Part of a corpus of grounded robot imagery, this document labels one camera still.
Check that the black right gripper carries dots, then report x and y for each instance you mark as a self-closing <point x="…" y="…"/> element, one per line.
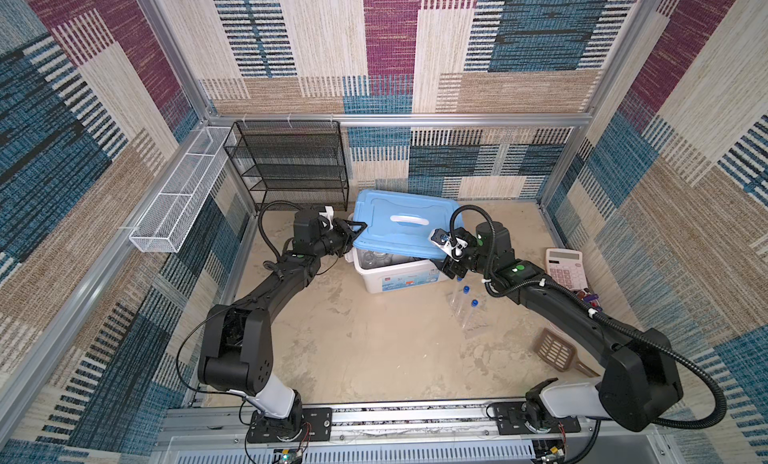
<point x="452" y="268"/>

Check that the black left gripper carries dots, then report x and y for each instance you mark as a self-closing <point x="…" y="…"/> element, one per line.
<point x="346" y="234"/>

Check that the blue plastic bin lid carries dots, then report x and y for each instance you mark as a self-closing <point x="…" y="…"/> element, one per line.
<point x="402" y="223"/>

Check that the glass flask with stopper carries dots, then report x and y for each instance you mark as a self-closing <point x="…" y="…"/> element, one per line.
<point x="374" y="259"/>

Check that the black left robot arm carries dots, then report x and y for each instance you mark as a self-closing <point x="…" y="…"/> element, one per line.
<point x="236" y="355"/>

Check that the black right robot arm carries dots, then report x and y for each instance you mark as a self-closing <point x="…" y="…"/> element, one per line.
<point x="640" y="381"/>

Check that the white plastic storage bin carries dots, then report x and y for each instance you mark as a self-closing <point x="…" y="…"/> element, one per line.
<point x="404" y="272"/>

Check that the pink calculator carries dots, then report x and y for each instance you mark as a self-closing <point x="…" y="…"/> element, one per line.
<point x="566" y="267"/>

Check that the brown wooden tool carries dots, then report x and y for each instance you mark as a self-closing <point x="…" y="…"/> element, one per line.
<point x="559" y="354"/>

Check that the pink cup of markers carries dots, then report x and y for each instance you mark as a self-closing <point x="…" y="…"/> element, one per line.
<point x="589" y="297"/>

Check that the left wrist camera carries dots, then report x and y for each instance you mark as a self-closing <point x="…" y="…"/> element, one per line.
<point x="326" y="217"/>

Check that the black wire shelf rack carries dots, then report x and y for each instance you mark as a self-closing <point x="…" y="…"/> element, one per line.
<point x="302" y="162"/>

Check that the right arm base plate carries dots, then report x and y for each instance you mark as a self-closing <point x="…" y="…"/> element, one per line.
<point x="518" y="417"/>

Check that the white mesh wall basket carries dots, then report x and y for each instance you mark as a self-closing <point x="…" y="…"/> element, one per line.
<point x="164" y="227"/>

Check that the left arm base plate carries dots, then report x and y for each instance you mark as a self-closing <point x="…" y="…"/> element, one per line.
<point x="310" y="424"/>

